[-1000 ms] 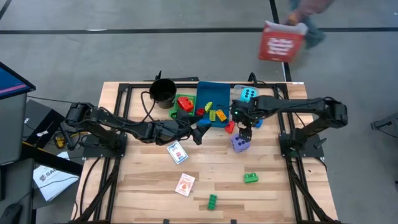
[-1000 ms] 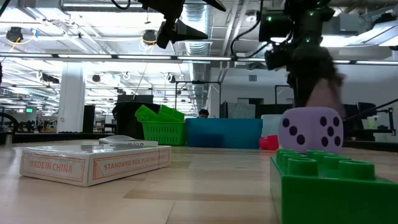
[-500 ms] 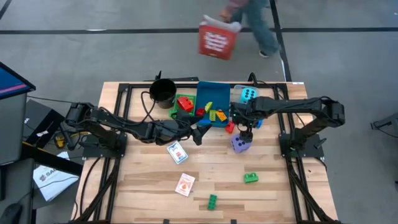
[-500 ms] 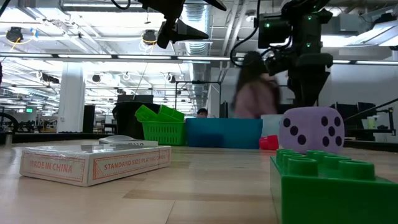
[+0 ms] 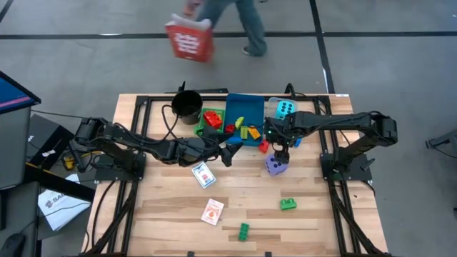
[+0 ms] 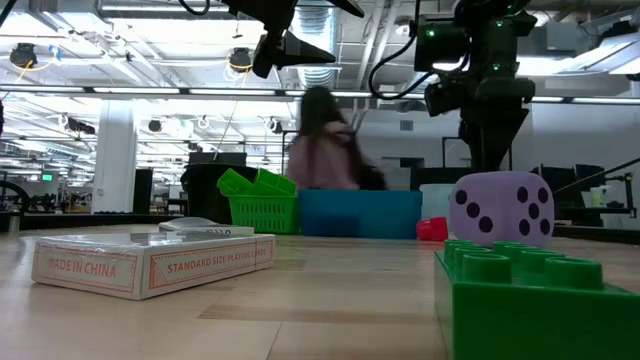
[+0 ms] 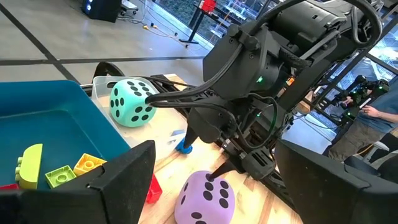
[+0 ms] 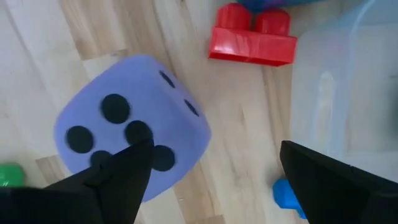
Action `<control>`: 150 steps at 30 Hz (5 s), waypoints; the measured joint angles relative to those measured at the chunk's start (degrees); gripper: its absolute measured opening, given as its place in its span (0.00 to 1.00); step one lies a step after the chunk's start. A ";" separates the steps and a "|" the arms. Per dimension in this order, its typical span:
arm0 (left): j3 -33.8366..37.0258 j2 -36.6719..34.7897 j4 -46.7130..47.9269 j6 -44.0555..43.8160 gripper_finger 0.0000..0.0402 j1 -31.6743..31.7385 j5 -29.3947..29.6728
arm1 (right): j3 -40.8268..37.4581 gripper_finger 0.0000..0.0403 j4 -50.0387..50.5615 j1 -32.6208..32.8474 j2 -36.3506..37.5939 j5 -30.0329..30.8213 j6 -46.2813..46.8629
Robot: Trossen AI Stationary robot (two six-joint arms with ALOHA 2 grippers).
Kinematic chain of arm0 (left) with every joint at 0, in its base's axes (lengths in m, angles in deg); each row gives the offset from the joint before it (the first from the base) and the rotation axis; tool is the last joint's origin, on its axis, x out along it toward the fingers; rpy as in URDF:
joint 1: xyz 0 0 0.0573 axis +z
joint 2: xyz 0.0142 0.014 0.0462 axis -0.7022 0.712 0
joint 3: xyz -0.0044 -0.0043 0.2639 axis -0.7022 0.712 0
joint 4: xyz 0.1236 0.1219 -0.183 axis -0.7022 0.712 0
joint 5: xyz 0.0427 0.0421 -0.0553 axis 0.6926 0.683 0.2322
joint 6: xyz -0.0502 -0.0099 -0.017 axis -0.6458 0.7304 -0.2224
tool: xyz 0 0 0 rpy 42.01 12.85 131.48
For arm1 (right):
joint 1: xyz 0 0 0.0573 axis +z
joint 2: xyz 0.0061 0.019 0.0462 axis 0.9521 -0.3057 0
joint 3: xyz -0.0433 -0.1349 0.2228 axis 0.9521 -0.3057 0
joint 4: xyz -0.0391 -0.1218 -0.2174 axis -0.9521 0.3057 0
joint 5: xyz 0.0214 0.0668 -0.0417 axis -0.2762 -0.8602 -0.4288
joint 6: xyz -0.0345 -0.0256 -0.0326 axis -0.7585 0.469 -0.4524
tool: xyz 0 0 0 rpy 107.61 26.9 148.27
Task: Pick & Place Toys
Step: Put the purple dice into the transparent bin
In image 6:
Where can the long ceiling light rail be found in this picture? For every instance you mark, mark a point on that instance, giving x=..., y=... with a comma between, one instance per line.
x=150, y=91

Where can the silver ribbed ceiling duct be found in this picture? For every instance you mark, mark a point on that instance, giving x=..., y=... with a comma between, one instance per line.
x=315, y=25

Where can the black background desk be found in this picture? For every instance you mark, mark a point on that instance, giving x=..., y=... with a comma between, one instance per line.
x=590, y=211

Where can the white pillar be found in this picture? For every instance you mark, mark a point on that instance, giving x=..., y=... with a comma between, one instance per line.
x=115, y=160

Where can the black ceiling-hung device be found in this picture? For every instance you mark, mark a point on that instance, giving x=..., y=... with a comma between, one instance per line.
x=240, y=60
x=23, y=54

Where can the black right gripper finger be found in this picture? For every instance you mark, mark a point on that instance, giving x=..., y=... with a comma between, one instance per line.
x=492, y=140

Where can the long green toy brick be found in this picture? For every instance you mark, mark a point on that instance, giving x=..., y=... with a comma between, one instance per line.
x=235, y=184

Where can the thin black slanted bar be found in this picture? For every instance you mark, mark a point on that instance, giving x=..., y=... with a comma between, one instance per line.
x=595, y=176

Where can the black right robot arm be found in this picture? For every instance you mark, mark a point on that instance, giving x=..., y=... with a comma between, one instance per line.
x=495, y=45

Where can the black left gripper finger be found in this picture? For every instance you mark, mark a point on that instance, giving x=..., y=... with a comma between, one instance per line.
x=350, y=6
x=285, y=52

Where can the black tall cabinet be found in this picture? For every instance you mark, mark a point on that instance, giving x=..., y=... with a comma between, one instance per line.
x=143, y=192

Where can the blue plastic bin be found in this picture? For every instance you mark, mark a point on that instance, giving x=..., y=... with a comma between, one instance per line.
x=360, y=215

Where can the green plastic basket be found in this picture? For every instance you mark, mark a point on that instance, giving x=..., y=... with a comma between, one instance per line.
x=262, y=215

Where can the pale green cup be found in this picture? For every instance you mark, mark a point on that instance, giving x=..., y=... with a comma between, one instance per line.
x=598, y=197

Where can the dark background monitor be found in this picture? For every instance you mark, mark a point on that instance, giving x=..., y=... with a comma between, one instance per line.
x=215, y=158

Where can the black gantry frame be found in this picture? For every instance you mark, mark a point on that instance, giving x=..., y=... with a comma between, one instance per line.
x=282, y=155
x=452, y=138

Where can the dark green toy brick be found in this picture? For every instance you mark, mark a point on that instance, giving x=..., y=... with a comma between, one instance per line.
x=525, y=320

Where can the person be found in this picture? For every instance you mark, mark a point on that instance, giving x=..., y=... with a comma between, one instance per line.
x=325, y=150

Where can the red white playing card box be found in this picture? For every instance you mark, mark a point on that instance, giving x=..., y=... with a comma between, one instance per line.
x=150, y=270

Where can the clear plastic bin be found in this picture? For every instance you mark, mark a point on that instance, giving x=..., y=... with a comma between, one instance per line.
x=435, y=200

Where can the small red toy brick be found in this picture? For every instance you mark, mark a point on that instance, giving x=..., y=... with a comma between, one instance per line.
x=432, y=230

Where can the grey wall vent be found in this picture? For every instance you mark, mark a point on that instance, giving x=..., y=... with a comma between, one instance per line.
x=406, y=125

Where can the grey acoustic panel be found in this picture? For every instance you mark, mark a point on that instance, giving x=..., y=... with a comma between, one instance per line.
x=400, y=177

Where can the purple foam die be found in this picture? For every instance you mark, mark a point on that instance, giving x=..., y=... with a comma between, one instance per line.
x=500, y=195

